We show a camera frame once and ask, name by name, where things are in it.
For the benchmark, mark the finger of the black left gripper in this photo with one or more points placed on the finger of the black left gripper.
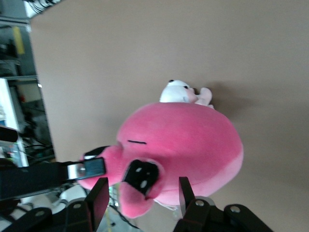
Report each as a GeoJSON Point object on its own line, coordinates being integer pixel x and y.
{"type": "Point", "coordinates": [94, 168]}

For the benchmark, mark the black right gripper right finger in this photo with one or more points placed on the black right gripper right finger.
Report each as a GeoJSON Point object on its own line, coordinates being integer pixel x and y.
{"type": "Point", "coordinates": [186, 195]}

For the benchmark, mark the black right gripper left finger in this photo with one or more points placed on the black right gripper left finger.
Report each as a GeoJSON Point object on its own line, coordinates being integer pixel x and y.
{"type": "Point", "coordinates": [97, 203]}

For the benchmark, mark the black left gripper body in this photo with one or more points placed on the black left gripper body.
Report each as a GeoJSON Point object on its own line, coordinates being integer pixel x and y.
{"type": "Point", "coordinates": [29, 180]}

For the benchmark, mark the hot pink round plush toy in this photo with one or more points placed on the hot pink round plush toy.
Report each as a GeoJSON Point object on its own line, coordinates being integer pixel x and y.
{"type": "Point", "coordinates": [181, 135]}

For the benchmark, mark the white box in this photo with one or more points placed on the white box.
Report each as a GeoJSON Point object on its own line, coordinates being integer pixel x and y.
{"type": "Point", "coordinates": [7, 104]}

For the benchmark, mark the pale pink white plush puppy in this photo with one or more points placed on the pale pink white plush puppy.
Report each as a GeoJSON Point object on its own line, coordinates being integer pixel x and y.
{"type": "Point", "coordinates": [173, 93]}

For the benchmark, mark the grey metal shelving rack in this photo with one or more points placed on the grey metal shelving rack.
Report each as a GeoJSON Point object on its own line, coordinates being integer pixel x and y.
{"type": "Point", "coordinates": [29, 60]}

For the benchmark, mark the brown table cover sheet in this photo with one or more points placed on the brown table cover sheet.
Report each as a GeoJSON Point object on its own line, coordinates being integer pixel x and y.
{"type": "Point", "coordinates": [217, 36]}

